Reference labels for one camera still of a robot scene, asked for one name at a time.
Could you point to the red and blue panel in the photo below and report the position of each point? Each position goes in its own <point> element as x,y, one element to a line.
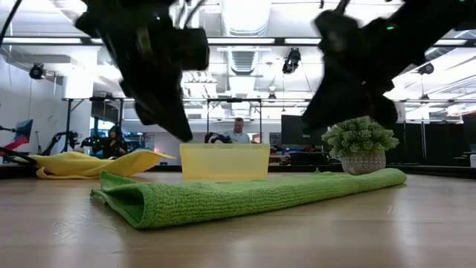
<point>23,128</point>

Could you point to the artificial plant in patterned pot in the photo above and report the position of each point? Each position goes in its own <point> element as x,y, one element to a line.
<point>359,145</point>

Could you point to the black ceiling spotlight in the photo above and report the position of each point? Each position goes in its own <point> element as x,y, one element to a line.
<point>37,71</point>
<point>425,69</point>
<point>292,59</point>

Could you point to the black partition panels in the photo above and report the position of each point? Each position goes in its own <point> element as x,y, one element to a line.
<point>446,141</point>

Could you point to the yellow translucent plastic bin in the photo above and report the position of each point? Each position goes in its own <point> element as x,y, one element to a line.
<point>223,160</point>

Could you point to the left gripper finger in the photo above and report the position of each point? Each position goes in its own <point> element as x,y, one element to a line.
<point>173,124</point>
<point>182,111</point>

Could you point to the person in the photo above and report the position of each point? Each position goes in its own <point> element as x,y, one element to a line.
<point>115,145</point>
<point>238,134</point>

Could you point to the yellow microfiber towel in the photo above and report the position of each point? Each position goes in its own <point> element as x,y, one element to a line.
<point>74,164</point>

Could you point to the black monitor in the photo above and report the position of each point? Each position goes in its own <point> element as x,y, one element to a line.
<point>292,130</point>

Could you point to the green microfiber towel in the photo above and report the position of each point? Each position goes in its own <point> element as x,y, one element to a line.
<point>241,197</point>

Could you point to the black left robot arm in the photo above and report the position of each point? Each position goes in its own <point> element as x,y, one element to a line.
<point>122,3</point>

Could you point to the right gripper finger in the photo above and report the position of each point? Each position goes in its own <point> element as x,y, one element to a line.
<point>342,108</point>
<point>320,100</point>

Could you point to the black gantry frame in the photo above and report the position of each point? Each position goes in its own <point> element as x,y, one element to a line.
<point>97,99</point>
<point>234,99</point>

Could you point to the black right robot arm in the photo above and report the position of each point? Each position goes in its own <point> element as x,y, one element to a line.
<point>439,22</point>

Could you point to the black aluminium table frame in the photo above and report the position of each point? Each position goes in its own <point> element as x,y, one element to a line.
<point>439,171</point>

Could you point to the background black robot arm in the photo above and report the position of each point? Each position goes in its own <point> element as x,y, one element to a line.
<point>72,137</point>
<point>217,138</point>

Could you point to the black overhead beam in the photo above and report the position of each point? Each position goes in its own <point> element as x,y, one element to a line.
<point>279,41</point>

